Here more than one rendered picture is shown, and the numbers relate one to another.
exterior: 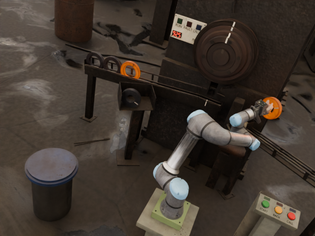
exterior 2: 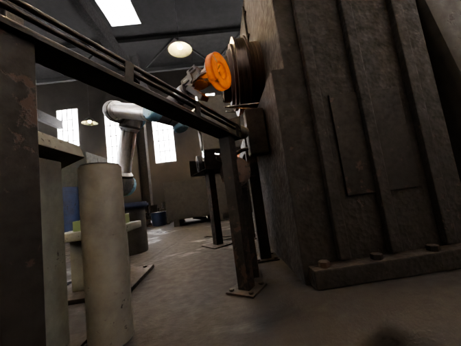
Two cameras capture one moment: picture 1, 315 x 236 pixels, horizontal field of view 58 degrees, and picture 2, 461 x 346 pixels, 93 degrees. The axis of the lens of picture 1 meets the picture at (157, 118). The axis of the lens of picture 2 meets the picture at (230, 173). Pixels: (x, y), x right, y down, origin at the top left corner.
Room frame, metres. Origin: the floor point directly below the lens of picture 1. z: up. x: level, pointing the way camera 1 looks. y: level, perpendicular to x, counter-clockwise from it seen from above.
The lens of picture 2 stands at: (1.49, -1.59, 0.37)
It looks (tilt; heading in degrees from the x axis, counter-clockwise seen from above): 6 degrees up; 71
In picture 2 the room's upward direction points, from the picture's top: 8 degrees counter-clockwise
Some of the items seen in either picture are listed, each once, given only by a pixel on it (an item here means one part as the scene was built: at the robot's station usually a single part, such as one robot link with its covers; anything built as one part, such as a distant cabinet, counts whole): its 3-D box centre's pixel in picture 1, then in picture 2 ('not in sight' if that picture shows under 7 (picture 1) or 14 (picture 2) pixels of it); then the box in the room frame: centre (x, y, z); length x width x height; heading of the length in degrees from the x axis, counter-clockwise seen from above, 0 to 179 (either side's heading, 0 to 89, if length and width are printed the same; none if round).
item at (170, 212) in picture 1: (173, 204); not in sight; (1.19, -0.22, 0.40); 0.15 x 0.15 x 0.10
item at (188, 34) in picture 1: (188, 30); not in sight; (2.27, -0.07, 1.15); 0.26 x 0.02 x 0.18; 73
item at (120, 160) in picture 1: (130, 126); (211, 200); (1.92, 0.20, 0.36); 0.26 x 0.20 x 0.72; 108
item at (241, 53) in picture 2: (224, 52); (239, 78); (2.07, -0.36, 1.11); 0.47 x 0.06 x 0.47; 73
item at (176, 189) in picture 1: (176, 191); not in sight; (1.20, -0.22, 0.52); 0.13 x 0.12 x 0.14; 40
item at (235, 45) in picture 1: (221, 56); (224, 79); (1.97, -0.33, 1.11); 0.28 x 0.06 x 0.28; 73
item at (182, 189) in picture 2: not in sight; (197, 199); (2.20, 2.47, 0.39); 1.03 x 0.83 x 0.79; 167
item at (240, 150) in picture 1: (224, 164); (240, 217); (1.84, -0.64, 0.27); 0.22 x 0.13 x 0.53; 73
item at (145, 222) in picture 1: (168, 216); (100, 231); (1.19, -0.22, 0.28); 0.32 x 0.32 x 0.04; 75
